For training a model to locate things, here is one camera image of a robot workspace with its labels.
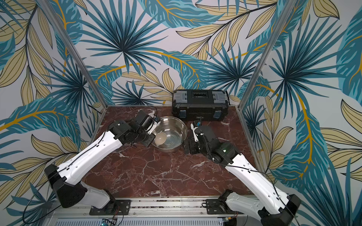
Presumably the stainless steel pot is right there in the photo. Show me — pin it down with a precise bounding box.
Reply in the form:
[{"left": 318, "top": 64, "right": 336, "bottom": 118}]
[{"left": 152, "top": 116, "right": 188, "bottom": 153}]

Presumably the glass pot lid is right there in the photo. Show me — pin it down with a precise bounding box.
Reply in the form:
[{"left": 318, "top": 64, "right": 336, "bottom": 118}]
[{"left": 112, "top": 135, "right": 137, "bottom": 153}]

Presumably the beige plastic ladle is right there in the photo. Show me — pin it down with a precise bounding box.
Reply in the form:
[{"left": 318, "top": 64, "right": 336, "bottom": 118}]
[{"left": 152, "top": 126, "right": 167, "bottom": 147}]

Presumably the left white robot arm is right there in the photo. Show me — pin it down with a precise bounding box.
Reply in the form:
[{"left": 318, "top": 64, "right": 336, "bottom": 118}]
[{"left": 44, "top": 111, "right": 160, "bottom": 212}]

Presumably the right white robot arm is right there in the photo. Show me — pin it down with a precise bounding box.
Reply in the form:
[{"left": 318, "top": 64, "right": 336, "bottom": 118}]
[{"left": 184, "top": 121, "right": 301, "bottom": 226}]

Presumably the black plastic toolbox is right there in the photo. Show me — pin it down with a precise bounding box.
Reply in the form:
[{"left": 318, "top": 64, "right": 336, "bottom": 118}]
[{"left": 172, "top": 89, "right": 230, "bottom": 121}]

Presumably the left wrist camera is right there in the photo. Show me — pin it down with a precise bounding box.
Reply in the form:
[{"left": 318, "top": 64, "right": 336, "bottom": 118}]
[{"left": 146, "top": 111, "right": 160, "bottom": 134}]

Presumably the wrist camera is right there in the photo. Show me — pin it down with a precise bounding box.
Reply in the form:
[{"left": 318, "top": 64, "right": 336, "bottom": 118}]
[
  {"left": 146, "top": 111, "right": 160, "bottom": 134},
  {"left": 190, "top": 120, "right": 202, "bottom": 142}
]

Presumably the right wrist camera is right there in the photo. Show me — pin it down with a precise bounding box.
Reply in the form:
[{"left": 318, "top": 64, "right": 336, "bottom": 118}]
[{"left": 190, "top": 120, "right": 202, "bottom": 142}]

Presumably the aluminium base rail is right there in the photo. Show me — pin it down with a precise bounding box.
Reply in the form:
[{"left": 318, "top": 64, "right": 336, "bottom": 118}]
[{"left": 42, "top": 196, "right": 260, "bottom": 226}]

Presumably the left aluminium frame post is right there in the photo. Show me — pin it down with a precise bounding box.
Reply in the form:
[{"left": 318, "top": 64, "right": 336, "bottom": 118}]
[{"left": 36, "top": 0, "right": 108, "bottom": 109}]

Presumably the aluminium frame post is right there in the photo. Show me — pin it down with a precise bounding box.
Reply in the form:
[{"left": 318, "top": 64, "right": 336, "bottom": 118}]
[
  {"left": 238, "top": 0, "right": 297, "bottom": 112},
  {"left": 36, "top": 0, "right": 108, "bottom": 109}
]

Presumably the right aluminium frame post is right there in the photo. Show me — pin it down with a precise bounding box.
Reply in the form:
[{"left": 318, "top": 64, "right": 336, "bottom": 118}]
[{"left": 238, "top": 0, "right": 297, "bottom": 112}]

